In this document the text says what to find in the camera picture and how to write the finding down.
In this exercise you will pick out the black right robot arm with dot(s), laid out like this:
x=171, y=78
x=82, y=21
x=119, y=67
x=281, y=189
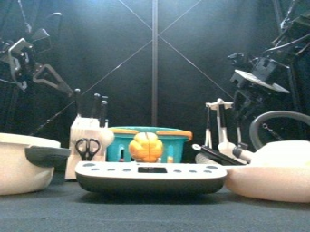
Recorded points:
x=294, y=36

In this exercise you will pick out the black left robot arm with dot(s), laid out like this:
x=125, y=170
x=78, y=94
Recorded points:
x=6, y=24

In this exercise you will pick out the white utensil rack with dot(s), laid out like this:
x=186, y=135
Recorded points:
x=219, y=105

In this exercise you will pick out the black and white hanging utensil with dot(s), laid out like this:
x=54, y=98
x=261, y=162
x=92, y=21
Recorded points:
x=209, y=130

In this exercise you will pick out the white knife block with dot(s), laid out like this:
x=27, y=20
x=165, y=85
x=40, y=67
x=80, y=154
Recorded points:
x=84, y=133

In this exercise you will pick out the black scissors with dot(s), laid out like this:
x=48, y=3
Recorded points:
x=87, y=148

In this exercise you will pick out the yellow orange toy croissant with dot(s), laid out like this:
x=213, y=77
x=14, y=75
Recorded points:
x=146, y=148

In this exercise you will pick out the white and grey kitchen scale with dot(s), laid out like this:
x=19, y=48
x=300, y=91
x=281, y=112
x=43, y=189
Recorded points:
x=150, y=178

